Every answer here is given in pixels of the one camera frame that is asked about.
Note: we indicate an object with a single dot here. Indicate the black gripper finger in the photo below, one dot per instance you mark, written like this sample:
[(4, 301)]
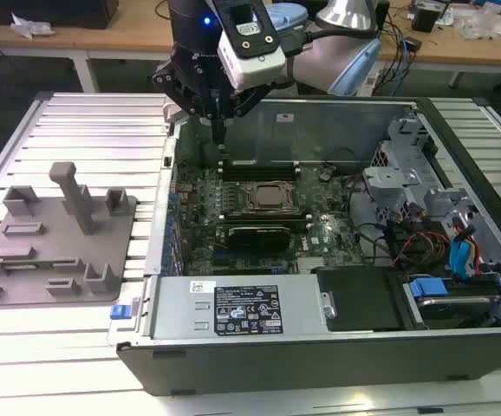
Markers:
[(250, 102), (177, 84)]

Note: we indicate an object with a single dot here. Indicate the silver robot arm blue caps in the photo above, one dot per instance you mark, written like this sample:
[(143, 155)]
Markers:
[(341, 13)]

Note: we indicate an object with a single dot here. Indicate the black RAM slot bank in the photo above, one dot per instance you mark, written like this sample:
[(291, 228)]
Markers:
[(268, 220), (259, 175)]

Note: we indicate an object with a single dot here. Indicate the wooden desk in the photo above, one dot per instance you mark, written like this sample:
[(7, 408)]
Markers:
[(103, 37)]

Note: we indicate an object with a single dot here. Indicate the CPU socket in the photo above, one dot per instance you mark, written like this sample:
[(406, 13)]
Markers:
[(249, 203)]

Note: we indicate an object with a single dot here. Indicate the green motherboard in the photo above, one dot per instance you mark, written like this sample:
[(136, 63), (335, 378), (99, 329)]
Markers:
[(320, 203)]

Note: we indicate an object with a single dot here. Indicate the black graphics card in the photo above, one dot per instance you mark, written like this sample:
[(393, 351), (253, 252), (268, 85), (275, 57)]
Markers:
[(259, 238)]

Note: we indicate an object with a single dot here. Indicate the large black box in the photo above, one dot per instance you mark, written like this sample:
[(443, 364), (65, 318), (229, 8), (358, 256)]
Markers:
[(60, 13)]

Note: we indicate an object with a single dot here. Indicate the crumpled clear plastic bag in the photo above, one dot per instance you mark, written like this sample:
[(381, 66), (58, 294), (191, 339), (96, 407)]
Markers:
[(31, 27)]

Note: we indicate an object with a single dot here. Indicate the grey metal drive cage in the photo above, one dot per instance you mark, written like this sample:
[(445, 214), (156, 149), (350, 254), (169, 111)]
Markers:
[(389, 177)]

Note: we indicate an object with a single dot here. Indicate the black power adapter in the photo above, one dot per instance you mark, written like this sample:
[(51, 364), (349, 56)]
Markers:
[(413, 44)]

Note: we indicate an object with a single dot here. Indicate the silver chipset heatsink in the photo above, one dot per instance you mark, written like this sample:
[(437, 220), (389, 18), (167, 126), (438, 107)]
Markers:
[(311, 265)]

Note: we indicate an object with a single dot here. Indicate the small black box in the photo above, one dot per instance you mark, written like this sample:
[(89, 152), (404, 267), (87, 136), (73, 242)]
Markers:
[(426, 19)]

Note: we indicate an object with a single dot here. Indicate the grey parts rack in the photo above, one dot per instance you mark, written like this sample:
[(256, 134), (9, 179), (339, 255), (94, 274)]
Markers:
[(60, 247)]

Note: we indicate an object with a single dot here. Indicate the black rating label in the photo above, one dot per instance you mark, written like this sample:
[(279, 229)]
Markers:
[(248, 310)]

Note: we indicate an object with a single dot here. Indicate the silver power supply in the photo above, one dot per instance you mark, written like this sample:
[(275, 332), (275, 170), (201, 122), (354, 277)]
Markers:
[(181, 303)]

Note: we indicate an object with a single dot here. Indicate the blue case latch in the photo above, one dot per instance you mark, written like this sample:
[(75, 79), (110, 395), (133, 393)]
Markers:
[(119, 312)]

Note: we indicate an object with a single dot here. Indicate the clear plastic bags pile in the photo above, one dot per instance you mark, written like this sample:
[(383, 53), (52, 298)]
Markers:
[(484, 24)]

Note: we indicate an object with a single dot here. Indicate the hard disk in blue carrier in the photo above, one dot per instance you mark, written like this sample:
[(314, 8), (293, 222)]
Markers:
[(426, 288)]

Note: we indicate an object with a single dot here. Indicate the black open PC case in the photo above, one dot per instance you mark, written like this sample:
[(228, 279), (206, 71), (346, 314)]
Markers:
[(320, 364)]

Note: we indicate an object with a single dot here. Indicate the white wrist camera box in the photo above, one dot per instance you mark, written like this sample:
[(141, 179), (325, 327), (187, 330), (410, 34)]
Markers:
[(250, 65)]

